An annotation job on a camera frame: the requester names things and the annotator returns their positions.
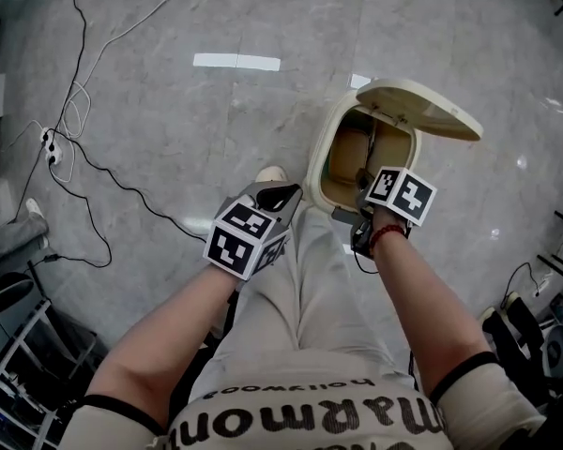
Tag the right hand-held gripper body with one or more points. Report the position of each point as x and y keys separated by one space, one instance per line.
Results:
x=408 y=195

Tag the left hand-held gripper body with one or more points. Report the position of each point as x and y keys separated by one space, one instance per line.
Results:
x=230 y=251

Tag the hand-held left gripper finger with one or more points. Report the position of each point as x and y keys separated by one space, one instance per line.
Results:
x=292 y=209
x=281 y=185

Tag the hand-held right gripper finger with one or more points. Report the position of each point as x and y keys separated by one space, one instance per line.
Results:
x=363 y=183

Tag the beige plastic container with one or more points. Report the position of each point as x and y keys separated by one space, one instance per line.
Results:
x=349 y=157

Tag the cream pedal trash bin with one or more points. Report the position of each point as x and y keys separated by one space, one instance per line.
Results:
x=417 y=106

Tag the person's left forearm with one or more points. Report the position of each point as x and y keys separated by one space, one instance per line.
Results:
x=169 y=326

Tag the person's right forearm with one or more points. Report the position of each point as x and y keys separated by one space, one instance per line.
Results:
x=417 y=307

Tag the person's left white shoe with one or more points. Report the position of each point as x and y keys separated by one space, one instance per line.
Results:
x=271 y=174

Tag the person's beige trousers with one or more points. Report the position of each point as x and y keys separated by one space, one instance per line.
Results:
x=272 y=307

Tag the person's white printed shirt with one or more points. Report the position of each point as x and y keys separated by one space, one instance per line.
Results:
x=309 y=420

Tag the white power strip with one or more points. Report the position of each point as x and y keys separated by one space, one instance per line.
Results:
x=51 y=145

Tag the white metal rack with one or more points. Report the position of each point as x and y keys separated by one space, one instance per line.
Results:
x=25 y=333

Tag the black padded stool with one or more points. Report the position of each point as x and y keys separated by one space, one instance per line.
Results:
x=7 y=293

